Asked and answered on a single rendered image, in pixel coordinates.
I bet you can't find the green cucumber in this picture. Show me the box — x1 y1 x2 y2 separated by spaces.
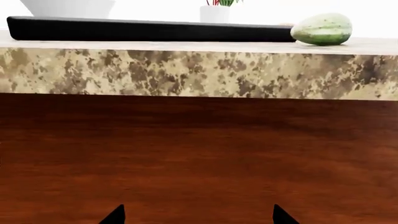
290 12 353 47

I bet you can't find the black rectangular tray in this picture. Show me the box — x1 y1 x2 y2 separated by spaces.
6 16 297 43

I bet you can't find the white bowl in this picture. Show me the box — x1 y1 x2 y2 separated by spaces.
19 0 116 19

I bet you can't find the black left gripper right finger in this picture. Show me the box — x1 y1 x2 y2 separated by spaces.
273 203 300 224

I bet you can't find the brown wooden cabinet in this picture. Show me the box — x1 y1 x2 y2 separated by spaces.
0 91 398 224

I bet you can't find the white potted plant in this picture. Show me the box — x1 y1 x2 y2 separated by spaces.
199 0 244 24

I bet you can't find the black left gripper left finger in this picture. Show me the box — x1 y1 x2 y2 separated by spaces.
98 203 126 224

